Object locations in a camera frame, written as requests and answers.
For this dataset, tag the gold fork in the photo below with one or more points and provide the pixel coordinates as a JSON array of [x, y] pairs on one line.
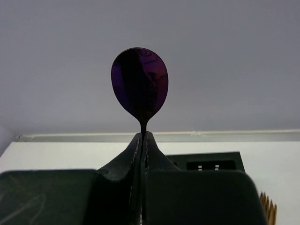
[[270, 208]]

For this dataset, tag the purple spoon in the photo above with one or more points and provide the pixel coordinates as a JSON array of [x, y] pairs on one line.
[[140, 83]]

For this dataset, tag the black utensil container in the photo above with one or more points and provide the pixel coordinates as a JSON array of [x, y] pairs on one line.
[[208, 161]]

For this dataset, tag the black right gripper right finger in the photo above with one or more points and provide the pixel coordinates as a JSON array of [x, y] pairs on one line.
[[152, 159]]

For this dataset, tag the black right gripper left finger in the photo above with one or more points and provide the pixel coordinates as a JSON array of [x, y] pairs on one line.
[[118, 187]]

